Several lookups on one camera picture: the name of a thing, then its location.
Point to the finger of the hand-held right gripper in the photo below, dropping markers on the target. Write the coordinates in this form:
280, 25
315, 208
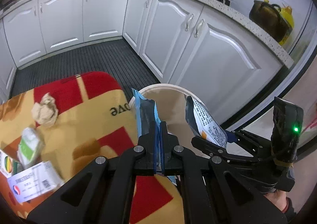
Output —
244, 137
210, 148

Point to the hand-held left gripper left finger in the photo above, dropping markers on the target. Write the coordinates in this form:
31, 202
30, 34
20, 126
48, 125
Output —
123, 164

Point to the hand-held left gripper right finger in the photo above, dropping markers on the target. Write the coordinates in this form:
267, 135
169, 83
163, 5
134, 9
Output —
188, 172

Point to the white printed snack wrapper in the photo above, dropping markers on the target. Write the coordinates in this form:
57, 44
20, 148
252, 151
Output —
205, 125

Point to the blue plastic wrapper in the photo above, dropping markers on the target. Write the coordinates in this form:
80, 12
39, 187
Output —
145, 112

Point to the beige plastic bin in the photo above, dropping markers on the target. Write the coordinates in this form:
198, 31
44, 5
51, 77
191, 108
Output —
171, 105

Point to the person's right hand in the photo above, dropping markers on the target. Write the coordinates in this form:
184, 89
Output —
276, 199

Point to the white base cabinets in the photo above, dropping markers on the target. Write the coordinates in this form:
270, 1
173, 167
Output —
223, 60

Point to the white box red blue logo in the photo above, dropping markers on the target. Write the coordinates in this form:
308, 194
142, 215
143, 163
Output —
32, 184

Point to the crumpled brown paper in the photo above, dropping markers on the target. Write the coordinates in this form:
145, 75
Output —
45, 111

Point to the white green small box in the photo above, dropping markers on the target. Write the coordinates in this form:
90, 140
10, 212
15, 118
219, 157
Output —
31, 144

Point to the dark ribbed floor mat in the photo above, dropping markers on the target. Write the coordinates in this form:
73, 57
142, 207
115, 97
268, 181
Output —
86, 58

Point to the white box round colourful logo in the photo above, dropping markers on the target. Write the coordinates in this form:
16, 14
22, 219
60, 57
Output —
7, 164

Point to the yellow jug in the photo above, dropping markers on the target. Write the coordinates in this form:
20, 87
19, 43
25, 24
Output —
288, 20

